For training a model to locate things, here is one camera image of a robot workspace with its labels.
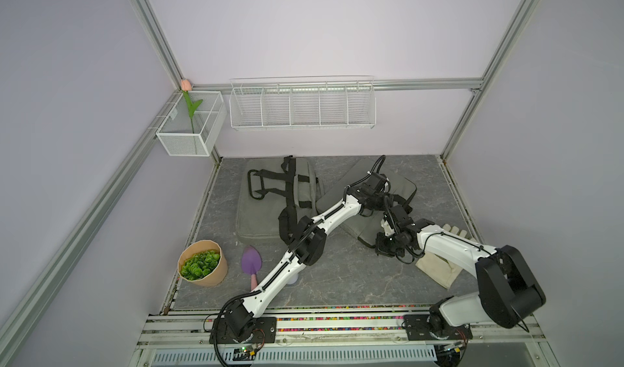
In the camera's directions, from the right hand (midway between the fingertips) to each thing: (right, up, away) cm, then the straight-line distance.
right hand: (375, 248), depth 89 cm
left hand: (+11, +14, +10) cm, 20 cm away
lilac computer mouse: (-29, -9, -6) cm, 31 cm away
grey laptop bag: (-4, +7, +2) cm, 9 cm away
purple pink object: (-46, -5, -1) cm, 46 cm away
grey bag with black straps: (-40, +19, +10) cm, 45 cm away
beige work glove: (+24, -7, -3) cm, 25 cm away
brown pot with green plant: (-57, -1, -13) cm, 59 cm away
